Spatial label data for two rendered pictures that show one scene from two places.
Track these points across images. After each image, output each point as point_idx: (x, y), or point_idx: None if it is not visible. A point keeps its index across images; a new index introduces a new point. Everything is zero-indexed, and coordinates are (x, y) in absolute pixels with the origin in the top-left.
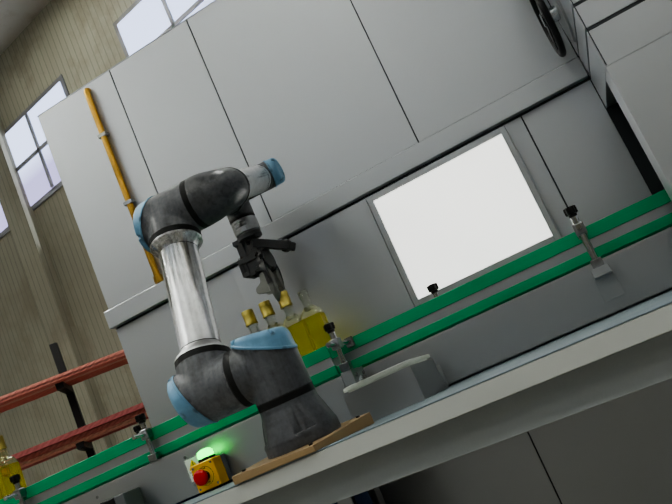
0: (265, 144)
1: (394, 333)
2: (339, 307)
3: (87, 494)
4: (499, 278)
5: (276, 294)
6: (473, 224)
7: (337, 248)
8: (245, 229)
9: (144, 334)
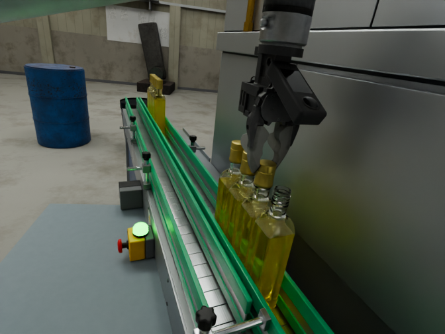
0: None
1: None
2: (343, 228)
3: (137, 162)
4: None
5: (251, 166)
6: None
7: (412, 164)
8: (266, 38)
9: (229, 71)
